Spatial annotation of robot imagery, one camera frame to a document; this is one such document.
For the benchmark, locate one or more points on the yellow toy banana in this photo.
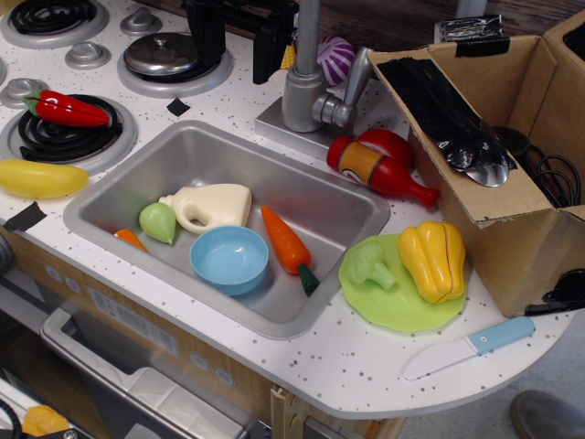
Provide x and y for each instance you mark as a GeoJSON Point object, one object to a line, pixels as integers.
{"type": "Point", "coordinates": [28, 179]}

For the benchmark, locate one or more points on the red toy chili pepper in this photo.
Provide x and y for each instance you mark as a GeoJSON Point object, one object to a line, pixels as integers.
{"type": "Point", "coordinates": [57, 108]}

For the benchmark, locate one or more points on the grey stove knob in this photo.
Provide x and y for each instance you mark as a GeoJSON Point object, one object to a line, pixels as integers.
{"type": "Point", "coordinates": [87, 55]}
{"type": "Point", "coordinates": [141, 22]}
{"type": "Point", "coordinates": [13, 94]}

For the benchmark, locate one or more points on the toy knife blue handle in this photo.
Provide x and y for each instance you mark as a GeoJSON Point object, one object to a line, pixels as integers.
{"type": "Point", "coordinates": [444, 355]}

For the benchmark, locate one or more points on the stove burner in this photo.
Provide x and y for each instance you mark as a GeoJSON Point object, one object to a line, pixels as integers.
{"type": "Point", "coordinates": [53, 24]}
{"type": "Point", "coordinates": [200, 79]}
{"type": "Point", "coordinates": [96, 149]}

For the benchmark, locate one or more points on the back right stove burner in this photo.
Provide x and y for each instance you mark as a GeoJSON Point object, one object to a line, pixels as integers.
{"type": "Point", "coordinates": [200, 79]}

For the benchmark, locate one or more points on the silver toy sink basin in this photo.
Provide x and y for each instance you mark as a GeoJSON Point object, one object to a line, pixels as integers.
{"type": "Point", "coordinates": [328, 213]}

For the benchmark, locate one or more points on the blue plastic bowl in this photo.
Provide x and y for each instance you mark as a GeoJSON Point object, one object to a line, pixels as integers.
{"type": "Point", "coordinates": [232, 259]}

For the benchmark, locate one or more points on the cardboard box with black tape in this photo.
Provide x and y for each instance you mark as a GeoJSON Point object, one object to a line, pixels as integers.
{"type": "Point", "coordinates": [477, 103]}

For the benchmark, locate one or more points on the orange toy carrot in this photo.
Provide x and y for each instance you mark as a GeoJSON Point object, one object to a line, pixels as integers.
{"type": "Point", "coordinates": [290, 250]}

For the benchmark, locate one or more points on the silver pot lid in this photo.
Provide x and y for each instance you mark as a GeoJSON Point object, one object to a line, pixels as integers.
{"type": "Point", "coordinates": [161, 54]}

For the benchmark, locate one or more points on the silver toy faucet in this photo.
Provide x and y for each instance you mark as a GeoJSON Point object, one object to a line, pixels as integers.
{"type": "Point", "coordinates": [308, 118]}

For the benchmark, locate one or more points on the grey stove knob left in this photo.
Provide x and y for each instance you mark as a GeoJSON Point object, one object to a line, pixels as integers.
{"type": "Point", "coordinates": [13, 94]}

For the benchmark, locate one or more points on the toy oven door handle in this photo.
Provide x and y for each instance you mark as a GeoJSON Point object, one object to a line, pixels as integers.
{"type": "Point", "coordinates": [137, 395]}

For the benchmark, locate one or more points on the yellow toy bell pepper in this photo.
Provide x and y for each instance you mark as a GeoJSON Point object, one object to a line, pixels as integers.
{"type": "Point", "coordinates": [434, 255]}

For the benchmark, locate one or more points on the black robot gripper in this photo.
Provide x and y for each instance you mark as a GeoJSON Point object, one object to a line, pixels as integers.
{"type": "Point", "coordinates": [270, 23]}

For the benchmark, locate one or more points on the grey shoe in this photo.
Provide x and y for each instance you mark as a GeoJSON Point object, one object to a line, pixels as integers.
{"type": "Point", "coordinates": [537, 414]}

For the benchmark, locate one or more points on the purple white striped ball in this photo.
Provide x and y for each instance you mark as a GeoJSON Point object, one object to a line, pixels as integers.
{"type": "Point", "coordinates": [335, 55]}

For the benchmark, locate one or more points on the cream toy milk jug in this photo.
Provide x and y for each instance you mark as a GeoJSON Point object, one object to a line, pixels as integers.
{"type": "Point", "coordinates": [200, 209]}

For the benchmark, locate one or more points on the front left stove burner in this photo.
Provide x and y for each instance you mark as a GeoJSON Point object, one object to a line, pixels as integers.
{"type": "Point", "coordinates": [96, 149]}

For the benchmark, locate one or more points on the grey stove knob upper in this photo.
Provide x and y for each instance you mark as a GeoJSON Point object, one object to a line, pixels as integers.
{"type": "Point", "coordinates": [141, 22]}

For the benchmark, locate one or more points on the black tape strip edge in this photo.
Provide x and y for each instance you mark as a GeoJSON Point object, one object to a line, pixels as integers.
{"type": "Point", "coordinates": [26, 218]}

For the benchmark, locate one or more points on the back left stove burner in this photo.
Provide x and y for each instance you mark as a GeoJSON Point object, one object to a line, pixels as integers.
{"type": "Point", "coordinates": [53, 24]}

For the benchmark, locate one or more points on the grey stove knob middle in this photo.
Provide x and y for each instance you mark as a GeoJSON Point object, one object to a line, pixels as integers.
{"type": "Point", "coordinates": [87, 55]}

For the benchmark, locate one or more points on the red toy ketchup bottle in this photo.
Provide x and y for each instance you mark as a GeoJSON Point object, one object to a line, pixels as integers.
{"type": "Point", "coordinates": [373, 169]}

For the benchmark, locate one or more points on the green plastic plate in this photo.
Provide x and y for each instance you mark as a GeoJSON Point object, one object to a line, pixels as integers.
{"type": "Point", "coordinates": [401, 308]}

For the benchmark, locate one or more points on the metal spoon in box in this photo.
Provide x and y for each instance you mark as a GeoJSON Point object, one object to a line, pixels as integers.
{"type": "Point", "coordinates": [488, 175]}

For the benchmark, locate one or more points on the green toy pear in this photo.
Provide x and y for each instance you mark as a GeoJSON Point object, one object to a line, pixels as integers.
{"type": "Point", "coordinates": [158, 221]}

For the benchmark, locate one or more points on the green toy broccoli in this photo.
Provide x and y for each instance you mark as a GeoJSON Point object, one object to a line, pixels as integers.
{"type": "Point", "coordinates": [365, 262]}

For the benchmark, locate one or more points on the black tape square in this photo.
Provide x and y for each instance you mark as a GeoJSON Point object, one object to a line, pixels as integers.
{"type": "Point", "coordinates": [177, 107]}

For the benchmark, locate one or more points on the small orange carrot piece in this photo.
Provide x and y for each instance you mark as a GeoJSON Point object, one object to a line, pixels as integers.
{"type": "Point", "coordinates": [130, 237]}

